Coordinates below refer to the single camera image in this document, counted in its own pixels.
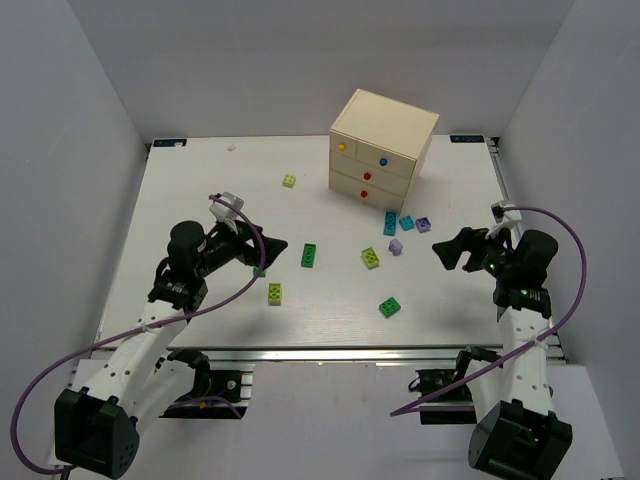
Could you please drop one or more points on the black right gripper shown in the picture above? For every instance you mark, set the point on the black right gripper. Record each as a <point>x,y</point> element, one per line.
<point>473,248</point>

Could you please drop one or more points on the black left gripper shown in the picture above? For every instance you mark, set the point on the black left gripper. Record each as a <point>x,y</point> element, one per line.
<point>252,242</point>

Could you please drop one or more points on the yellow-green lego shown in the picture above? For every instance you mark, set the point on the yellow-green lego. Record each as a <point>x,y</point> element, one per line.
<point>274,297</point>
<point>370,258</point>
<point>289,181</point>

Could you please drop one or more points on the cream wooden drawer cabinet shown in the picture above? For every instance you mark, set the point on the cream wooden drawer cabinet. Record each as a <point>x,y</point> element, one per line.
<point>377,147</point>

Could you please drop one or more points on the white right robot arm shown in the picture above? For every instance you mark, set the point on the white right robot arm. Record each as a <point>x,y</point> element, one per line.
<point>518,434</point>

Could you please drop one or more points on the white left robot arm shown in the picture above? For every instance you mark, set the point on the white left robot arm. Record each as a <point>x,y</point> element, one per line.
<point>98,426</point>

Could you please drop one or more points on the green square lego left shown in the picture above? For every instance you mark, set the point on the green square lego left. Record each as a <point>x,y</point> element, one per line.
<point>259,272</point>

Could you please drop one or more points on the dark green long lego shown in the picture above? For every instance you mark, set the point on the dark green long lego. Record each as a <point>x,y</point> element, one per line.
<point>308,255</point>

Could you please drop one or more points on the purple lego right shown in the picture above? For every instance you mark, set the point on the purple lego right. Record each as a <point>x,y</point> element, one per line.
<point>423,224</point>

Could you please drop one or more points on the teal small lego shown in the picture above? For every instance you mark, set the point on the teal small lego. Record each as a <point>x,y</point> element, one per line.
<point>406,222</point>

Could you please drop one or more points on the lilac lego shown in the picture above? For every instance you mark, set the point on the lilac lego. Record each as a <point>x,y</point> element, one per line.
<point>395,247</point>

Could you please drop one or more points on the teal long lego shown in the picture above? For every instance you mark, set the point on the teal long lego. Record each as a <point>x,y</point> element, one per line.
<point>390,223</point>

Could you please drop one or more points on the green lego near front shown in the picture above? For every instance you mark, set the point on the green lego near front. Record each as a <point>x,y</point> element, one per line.
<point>389,307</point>

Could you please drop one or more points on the right blue table label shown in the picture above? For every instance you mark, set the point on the right blue table label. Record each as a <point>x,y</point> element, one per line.
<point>464,139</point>

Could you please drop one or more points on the blue table label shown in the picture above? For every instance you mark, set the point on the blue table label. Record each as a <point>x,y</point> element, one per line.
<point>464,139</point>
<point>169,143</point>

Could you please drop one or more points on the left blue table label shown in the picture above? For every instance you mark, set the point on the left blue table label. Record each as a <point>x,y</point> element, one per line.
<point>169,143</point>

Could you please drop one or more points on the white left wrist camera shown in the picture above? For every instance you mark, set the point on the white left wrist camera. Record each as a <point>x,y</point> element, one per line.
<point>225,208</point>

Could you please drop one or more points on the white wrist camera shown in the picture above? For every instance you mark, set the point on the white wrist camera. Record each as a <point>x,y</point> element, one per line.
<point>225,208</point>
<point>506,216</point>

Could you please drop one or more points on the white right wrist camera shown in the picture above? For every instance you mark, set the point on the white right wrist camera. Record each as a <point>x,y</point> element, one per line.
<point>506,216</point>

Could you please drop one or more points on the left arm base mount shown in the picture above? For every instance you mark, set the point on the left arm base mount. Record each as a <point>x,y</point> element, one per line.
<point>215,393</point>

